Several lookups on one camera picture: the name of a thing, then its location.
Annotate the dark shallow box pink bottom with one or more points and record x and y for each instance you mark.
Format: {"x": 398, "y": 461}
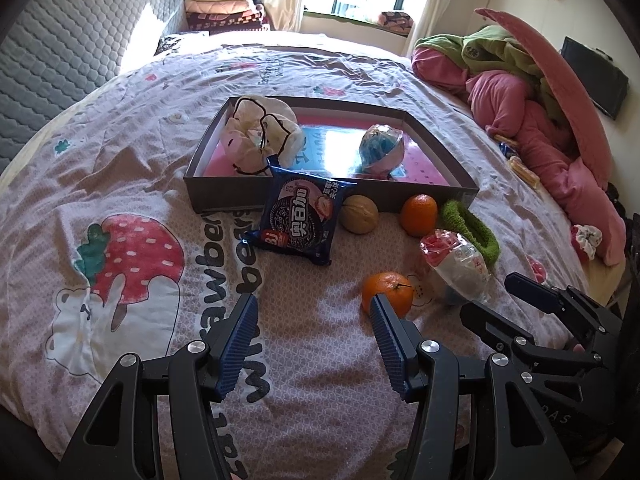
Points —
{"x": 333, "y": 131}

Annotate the blue pink toy ball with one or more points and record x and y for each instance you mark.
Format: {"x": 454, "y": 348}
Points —
{"x": 381, "y": 151}

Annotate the green blanket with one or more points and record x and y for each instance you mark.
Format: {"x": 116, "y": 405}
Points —
{"x": 449, "y": 61}

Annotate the folded cloth on windowsill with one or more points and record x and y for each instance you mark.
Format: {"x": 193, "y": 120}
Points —
{"x": 397, "y": 22}

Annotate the red white toy ball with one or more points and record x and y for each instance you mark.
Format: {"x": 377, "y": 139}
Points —
{"x": 453, "y": 269}

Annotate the yellow biscuit packet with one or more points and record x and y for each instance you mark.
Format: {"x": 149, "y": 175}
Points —
{"x": 502, "y": 139}
{"x": 526, "y": 175}

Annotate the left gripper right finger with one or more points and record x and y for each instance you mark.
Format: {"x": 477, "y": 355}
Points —
{"x": 424, "y": 373}

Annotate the blue cookie snack packet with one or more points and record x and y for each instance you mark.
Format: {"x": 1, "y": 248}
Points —
{"x": 300, "y": 214}

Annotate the blue candy wrapper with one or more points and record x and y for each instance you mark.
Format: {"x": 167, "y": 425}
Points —
{"x": 507, "y": 151}

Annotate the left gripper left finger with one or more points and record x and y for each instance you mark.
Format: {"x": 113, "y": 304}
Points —
{"x": 203, "y": 373}

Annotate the brown walnut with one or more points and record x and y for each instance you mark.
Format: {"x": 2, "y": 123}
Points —
{"x": 358, "y": 215}

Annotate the pink quilt pile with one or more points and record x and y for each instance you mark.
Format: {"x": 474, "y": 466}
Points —
{"x": 574, "y": 163}

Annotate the folded blankets stack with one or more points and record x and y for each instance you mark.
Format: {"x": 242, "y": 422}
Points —
{"x": 215, "y": 16}

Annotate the black television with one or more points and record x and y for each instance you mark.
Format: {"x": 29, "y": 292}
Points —
{"x": 605, "y": 83}

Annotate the cream hair scrunchie bag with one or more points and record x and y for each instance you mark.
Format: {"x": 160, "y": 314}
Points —
{"x": 258, "y": 128}

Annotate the orange tangerine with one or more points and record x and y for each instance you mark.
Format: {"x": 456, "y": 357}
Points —
{"x": 418, "y": 216}
{"x": 396, "y": 287}

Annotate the grey quilted headboard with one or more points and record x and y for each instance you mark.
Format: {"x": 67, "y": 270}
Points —
{"x": 59, "y": 51}

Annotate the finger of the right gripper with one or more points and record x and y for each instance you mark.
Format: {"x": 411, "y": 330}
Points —
{"x": 580, "y": 314}
{"x": 494, "y": 329}

